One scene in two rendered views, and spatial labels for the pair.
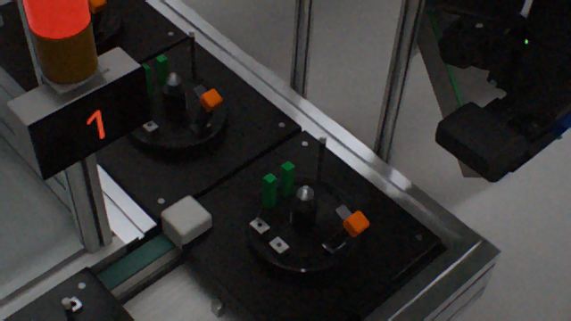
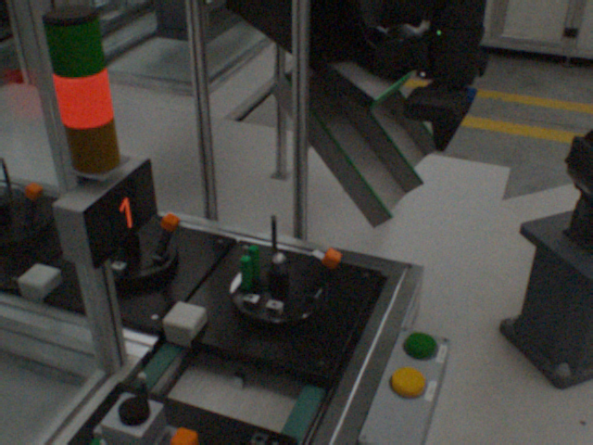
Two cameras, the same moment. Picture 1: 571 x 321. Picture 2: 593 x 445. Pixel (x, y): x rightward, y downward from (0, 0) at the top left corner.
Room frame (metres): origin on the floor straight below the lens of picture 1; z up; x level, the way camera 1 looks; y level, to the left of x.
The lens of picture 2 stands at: (-0.14, 0.25, 1.59)
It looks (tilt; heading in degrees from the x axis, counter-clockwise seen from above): 33 degrees down; 337
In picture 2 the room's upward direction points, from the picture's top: straight up
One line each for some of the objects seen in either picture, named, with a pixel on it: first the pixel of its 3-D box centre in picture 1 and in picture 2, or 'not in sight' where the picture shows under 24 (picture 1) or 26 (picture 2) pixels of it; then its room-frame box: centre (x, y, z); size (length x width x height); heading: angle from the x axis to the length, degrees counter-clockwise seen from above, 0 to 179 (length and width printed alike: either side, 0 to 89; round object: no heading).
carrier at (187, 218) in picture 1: (302, 209); (278, 275); (0.57, -0.02, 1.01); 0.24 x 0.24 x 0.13; 46
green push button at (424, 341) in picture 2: not in sight; (420, 347); (0.41, -0.16, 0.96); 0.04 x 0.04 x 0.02
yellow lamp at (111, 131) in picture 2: (64, 43); (92, 141); (0.52, 0.20, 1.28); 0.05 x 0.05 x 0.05
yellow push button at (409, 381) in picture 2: not in sight; (408, 383); (0.36, -0.11, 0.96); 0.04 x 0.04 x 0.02
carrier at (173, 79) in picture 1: (174, 95); (129, 239); (0.74, 0.15, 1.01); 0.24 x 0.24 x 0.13; 46
